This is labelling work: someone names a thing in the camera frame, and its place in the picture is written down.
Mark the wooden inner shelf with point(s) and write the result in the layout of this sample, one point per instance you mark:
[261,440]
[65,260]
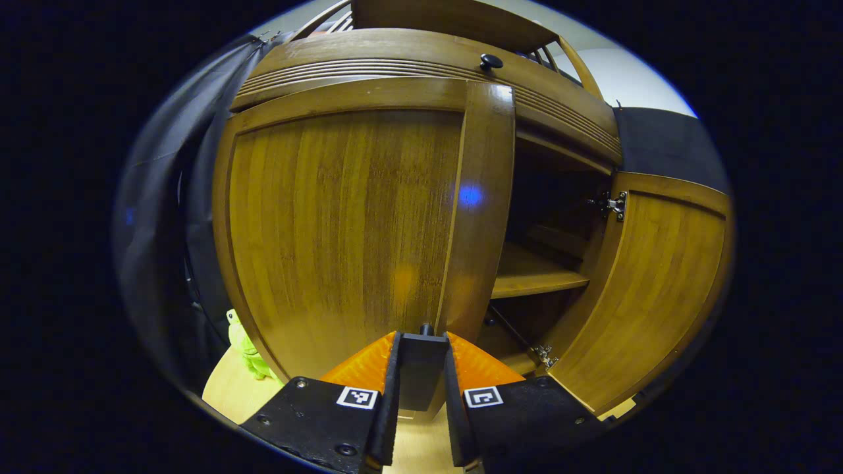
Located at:
[527,273]

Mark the wooden shoe cabinet door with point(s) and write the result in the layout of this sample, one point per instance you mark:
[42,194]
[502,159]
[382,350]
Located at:
[645,296]
[342,230]

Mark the wooden double-door shoe cabinet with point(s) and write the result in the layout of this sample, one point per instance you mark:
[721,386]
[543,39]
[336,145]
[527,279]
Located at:
[395,59]

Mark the green toy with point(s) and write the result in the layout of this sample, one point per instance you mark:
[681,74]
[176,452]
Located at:
[249,349]

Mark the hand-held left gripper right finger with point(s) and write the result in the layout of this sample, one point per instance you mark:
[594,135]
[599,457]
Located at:
[456,428]

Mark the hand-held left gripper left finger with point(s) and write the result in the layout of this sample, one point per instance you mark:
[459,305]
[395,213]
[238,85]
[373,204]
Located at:
[390,428]

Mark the metal door hinge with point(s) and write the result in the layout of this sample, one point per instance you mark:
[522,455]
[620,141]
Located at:
[616,205]
[545,355]

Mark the black round drawer knob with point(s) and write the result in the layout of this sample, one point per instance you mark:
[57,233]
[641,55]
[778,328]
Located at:
[490,62]

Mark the black backdrop cloth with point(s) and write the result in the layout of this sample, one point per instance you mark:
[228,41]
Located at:
[158,230]

